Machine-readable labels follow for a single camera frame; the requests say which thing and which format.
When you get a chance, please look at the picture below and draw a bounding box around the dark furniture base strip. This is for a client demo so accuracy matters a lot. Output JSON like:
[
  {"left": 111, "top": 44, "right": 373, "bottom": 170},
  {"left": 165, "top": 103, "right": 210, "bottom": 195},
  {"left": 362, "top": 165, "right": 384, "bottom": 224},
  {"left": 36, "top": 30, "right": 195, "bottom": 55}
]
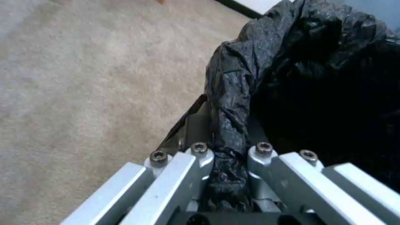
[{"left": 215, "top": 0, "right": 264, "bottom": 19}]

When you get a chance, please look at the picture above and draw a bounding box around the black plastic trash bag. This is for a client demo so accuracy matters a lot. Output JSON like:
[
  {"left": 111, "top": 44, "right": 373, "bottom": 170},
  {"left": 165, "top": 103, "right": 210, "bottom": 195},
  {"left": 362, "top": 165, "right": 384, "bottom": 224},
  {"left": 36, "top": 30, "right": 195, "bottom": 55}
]
[{"left": 199, "top": 0, "right": 400, "bottom": 213}]

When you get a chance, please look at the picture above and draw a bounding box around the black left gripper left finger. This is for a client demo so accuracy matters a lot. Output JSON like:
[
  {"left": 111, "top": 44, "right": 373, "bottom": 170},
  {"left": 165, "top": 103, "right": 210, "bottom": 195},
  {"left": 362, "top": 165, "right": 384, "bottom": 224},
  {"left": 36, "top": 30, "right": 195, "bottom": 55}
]
[{"left": 61, "top": 93, "right": 216, "bottom": 225}]

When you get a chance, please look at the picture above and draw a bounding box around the white furniture panel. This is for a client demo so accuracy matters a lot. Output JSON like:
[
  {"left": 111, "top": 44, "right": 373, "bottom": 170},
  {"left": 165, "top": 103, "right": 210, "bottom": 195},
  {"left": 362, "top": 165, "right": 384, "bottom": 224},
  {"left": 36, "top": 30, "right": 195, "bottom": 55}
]
[{"left": 232, "top": 0, "right": 294, "bottom": 13}]

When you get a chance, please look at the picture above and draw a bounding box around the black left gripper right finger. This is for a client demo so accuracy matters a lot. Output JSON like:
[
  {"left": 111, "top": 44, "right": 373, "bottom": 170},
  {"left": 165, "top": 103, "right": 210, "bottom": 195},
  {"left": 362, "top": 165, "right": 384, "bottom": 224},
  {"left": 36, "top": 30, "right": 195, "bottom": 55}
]
[{"left": 247, "top": 142, "right": 400, "bottom": 225}]

